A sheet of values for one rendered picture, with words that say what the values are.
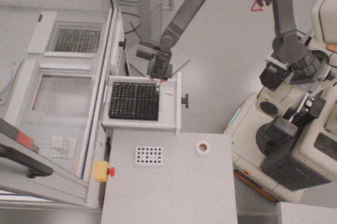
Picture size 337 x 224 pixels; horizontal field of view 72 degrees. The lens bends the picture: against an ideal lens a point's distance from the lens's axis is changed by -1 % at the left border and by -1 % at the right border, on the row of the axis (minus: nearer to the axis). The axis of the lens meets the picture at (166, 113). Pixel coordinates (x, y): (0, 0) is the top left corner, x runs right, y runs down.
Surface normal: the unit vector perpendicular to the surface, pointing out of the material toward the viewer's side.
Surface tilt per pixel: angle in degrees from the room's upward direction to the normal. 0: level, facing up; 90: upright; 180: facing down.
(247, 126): 0
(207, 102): 0
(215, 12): 1
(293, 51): 58
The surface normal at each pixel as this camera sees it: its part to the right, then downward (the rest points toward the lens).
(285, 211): 0.04, -0.43
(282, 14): -0.18, 0.55
